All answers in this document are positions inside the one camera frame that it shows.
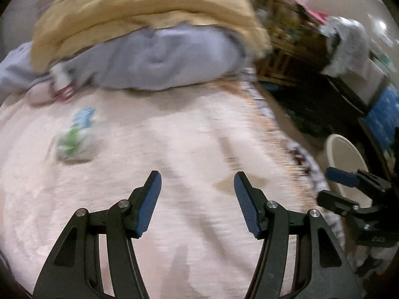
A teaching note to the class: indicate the white green wipes packet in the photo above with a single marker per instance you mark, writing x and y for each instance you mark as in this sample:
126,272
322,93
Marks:
77,142

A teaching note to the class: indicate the pink bottle lying down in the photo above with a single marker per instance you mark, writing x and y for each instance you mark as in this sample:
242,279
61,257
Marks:
41,94

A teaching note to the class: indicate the white plastic bag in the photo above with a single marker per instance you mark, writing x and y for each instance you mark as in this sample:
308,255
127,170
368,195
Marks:
348,47

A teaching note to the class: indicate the yellow knitted blanket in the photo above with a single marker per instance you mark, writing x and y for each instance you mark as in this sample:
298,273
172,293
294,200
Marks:
69,26

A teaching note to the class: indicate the blue storage box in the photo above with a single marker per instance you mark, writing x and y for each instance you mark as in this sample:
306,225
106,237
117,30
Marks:
382,120

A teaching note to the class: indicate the grey-blue blanket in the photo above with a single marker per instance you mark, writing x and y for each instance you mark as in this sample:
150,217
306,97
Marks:
150,59

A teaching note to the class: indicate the wooden baby crib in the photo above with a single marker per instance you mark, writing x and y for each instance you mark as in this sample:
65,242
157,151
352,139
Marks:
298,48

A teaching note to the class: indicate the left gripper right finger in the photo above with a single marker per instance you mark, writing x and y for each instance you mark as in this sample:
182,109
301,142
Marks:
321,268

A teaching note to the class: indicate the white trash bucket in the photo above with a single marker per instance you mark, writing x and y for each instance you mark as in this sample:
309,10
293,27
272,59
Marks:
340,153

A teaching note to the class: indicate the white bottle red label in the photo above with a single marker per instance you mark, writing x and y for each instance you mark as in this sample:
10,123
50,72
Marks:
63,84

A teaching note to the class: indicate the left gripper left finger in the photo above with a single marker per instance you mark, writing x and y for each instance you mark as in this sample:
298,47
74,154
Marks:
73,269

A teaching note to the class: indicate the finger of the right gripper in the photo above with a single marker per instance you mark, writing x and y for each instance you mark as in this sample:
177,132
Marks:
349,179
335,203

